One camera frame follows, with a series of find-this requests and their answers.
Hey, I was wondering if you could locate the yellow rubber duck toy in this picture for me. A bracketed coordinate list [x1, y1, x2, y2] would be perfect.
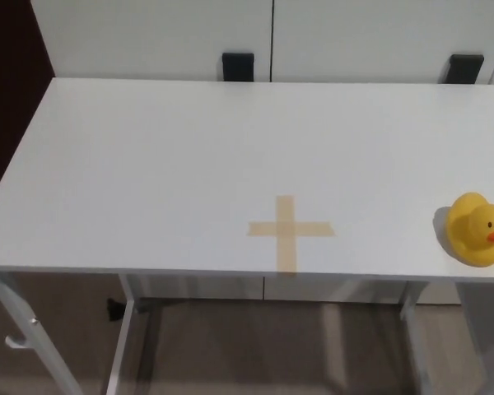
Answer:
[447, 192, 494, 268]

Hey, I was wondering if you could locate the white metal desk leg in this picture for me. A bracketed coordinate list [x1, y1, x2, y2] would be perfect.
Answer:
[0, 270, 85, 395]
[398, 281, 438, 395]
[104, 274, 144, 395]

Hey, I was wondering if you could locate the small black floor object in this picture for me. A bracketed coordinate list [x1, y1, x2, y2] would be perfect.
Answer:
[105, 298, 126, 322]

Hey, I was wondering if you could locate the white cabinet door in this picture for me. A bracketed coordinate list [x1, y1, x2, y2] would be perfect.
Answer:
[270, 0, 494, 86]
[27, 0, 275, 84]

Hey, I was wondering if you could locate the white hook on leg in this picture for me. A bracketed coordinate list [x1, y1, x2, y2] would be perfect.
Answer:
[4, 333, 28, 351]

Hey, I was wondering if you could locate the left black bracket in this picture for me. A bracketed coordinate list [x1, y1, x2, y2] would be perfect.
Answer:
[221, 51, 256, 84]

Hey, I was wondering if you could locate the black bracket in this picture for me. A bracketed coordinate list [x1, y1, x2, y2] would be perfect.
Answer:
[221, 51, 256, 84]
[446, 53, 486, 86]

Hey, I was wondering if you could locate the right black bracket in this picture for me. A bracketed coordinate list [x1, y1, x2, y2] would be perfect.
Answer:
[446, 53, 486, 86]

